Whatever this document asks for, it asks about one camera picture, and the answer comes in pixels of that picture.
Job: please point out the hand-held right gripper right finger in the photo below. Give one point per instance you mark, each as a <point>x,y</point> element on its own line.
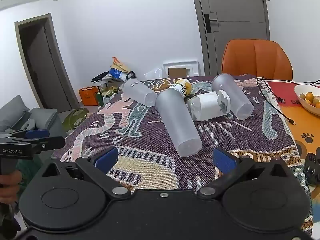
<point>223,161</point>

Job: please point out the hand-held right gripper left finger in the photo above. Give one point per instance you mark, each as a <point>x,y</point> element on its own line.
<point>106,159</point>

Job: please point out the orange box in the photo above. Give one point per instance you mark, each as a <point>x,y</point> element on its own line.
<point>88,95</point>

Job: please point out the dark wooden door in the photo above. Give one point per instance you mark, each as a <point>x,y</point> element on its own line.
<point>42,65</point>

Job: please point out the tall frosted plastic cup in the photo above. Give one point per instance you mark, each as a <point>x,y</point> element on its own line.
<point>178,120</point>
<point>233,96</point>

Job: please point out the yellow labelled can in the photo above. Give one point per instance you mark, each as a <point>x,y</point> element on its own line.
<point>185,86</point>

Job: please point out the grey sofa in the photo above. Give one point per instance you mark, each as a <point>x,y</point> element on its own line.
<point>15,108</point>

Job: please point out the orange paw print mat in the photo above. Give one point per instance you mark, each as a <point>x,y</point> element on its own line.
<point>297,122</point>

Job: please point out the blue and white bag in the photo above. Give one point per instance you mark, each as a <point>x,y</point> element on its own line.
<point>116,73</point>

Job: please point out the pile of small oranges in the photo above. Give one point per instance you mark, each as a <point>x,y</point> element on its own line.
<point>309,96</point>

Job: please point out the clear plastic bag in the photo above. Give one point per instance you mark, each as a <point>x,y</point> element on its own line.
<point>153,73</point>

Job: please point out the person's left hand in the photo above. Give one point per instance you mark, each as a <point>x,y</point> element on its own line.
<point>10,186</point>

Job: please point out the printed woven blanket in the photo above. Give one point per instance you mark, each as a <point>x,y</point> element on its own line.
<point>150,155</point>

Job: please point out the brown cardboard piece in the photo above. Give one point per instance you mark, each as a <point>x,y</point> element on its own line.
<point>177,72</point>

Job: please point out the white bowl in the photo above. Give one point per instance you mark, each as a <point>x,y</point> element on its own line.
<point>303,107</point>

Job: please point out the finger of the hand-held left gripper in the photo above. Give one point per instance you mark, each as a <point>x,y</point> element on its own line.
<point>50,142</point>
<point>37,133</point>

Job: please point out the black device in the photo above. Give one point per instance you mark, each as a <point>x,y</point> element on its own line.
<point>312,166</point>

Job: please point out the green frog cushion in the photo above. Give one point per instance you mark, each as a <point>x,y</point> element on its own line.
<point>75,118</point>

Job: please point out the orange yellow paper bag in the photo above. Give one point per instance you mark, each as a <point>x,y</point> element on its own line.
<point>120,63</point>

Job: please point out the orange chair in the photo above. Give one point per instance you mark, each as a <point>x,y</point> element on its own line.
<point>257,60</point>

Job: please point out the short frosted plastic cup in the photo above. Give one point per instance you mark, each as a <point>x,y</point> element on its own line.
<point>140,91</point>

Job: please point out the grey door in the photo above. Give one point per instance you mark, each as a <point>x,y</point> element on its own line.
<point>232,10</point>

